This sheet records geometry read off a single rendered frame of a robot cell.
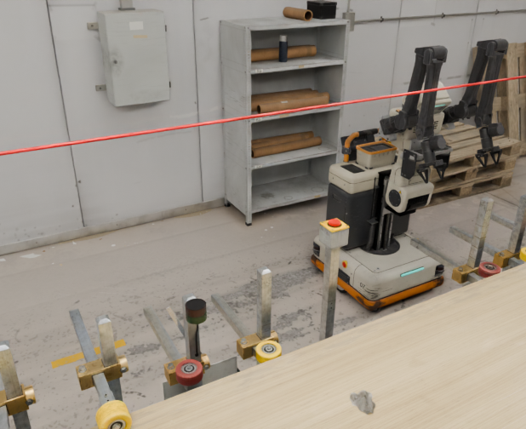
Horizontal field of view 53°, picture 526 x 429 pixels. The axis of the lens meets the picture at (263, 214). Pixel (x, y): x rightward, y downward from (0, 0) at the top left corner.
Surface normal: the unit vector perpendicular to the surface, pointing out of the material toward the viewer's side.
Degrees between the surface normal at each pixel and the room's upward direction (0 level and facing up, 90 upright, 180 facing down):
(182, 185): 90
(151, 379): 0
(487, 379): 0
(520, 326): 0
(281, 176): 90
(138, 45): 90
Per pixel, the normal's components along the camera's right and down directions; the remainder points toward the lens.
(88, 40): 0.48, 0.40
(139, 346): 0.00, -0.90
